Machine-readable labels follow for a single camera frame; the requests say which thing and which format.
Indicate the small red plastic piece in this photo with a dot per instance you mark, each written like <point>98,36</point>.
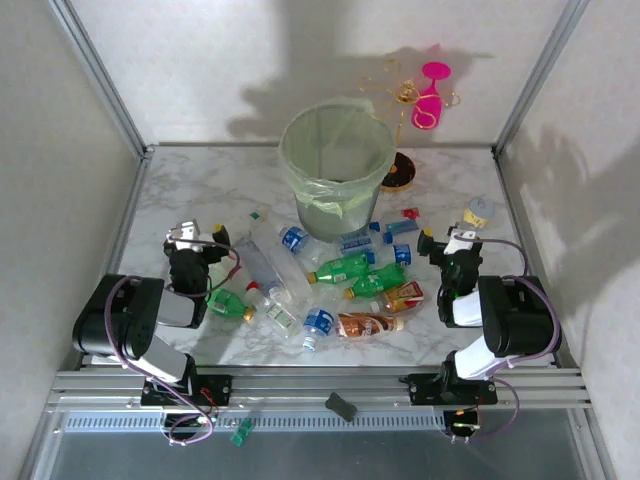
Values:
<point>410,214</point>

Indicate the small clear bottle red cap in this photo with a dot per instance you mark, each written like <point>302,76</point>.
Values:
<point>222,275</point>

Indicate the small green bottle yellow cap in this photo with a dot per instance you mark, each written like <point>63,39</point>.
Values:
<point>225,302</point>

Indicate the clear bottle small blue label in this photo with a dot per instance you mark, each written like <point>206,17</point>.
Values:
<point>257,270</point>

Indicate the red orange label bottle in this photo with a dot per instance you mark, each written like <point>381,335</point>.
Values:
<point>404,296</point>

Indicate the clear bottle blue text label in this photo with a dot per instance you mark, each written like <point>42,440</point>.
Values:
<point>357,243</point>

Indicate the large clear bottle green neckband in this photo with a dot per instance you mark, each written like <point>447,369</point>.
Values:
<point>287,272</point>

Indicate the clear bottle green white label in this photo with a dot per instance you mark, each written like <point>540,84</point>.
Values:
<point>280,315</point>

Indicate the brown label plastic bottle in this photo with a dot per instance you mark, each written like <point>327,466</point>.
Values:
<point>367,326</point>

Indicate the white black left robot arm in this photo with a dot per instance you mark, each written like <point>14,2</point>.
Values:
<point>120,315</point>

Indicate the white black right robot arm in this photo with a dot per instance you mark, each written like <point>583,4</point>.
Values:
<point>520,320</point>

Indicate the metal mesh waste bin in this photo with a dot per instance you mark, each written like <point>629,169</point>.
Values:
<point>320,225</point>

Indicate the green plastic bin liner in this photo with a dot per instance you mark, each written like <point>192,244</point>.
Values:
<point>300,175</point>

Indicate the small yellow tin can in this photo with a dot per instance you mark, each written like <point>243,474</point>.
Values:
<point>477,215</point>

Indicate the pink wine glass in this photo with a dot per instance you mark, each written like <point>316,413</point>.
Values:
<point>429,107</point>

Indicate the small green clip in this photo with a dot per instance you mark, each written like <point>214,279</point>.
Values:
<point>241,432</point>

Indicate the black bone-shaped clip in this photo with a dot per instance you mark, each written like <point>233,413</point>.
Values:
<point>341,406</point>

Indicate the grey metal panel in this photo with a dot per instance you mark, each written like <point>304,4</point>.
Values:
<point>325,457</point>

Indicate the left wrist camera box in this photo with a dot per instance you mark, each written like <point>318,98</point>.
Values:
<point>184,234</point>

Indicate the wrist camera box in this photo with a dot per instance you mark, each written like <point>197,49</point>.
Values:
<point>462,236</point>
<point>184,234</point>

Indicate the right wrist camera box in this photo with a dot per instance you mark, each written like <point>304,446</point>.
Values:
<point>462,236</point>

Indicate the aluminium side rail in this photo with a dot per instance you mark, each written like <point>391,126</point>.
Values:
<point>127,220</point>
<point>520,220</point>

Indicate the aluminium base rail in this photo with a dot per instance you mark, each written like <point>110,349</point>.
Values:
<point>310,385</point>

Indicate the aluminium frame post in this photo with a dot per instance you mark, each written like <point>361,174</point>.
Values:
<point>100,75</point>
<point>542,75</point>

